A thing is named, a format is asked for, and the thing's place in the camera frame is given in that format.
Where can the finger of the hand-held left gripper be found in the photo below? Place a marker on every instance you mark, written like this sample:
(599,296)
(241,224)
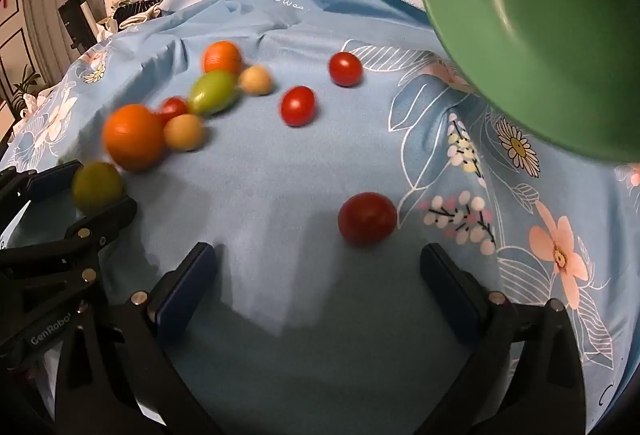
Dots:
(107,220)
(50,180)

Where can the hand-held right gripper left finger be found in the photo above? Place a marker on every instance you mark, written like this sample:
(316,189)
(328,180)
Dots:
(187,290)

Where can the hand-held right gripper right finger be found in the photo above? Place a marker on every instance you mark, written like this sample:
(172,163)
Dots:
(447,292)

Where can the large orange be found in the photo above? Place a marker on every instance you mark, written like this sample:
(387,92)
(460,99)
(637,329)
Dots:
(134,136)

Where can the red cherry tomato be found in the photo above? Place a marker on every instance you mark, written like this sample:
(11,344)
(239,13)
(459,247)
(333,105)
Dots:
(367,218)
(298,105)
(345,68)
(172,107)

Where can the green oval tomato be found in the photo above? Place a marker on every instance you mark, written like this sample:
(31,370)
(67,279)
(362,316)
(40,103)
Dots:
(214,91)

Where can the green bowl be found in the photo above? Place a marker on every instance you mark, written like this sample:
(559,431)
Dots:
(525,15)

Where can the potted plant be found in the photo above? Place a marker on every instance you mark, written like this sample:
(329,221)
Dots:
(22,87)

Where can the yellow cherry tomato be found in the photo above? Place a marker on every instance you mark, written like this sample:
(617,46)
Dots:
(256,80)
(184,131)

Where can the blue floral bed sheet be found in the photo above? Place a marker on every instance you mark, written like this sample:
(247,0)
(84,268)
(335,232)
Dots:
(310,165)

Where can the pile of clothes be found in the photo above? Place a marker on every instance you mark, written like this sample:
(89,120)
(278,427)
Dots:
(131,10)

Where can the small orange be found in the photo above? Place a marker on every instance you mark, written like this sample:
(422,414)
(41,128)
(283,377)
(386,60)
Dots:
(222,57)

